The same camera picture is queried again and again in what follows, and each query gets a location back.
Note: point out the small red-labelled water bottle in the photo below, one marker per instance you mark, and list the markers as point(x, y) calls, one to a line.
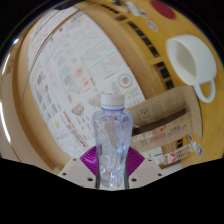
point(176, 155)

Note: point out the flat round red coaster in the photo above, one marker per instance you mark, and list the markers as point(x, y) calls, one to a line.
point(163, 9)

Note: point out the white ceramic mug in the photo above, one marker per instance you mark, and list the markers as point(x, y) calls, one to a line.
point(190, 60)

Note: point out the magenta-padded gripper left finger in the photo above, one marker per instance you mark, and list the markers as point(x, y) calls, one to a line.
point(77, 171)

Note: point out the clear plastic bottle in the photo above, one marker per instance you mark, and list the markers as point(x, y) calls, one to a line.
point(111, 140)

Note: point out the brown cardboard box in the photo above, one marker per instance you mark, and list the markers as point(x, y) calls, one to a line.
point(166, 131)

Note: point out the round blue sticker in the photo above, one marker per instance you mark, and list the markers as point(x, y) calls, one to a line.
point(152, 26)

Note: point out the large printed wall poster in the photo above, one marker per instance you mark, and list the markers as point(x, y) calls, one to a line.
point(80, 83)

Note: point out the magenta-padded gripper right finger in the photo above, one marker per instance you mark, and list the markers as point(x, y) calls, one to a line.
point(146, 170)

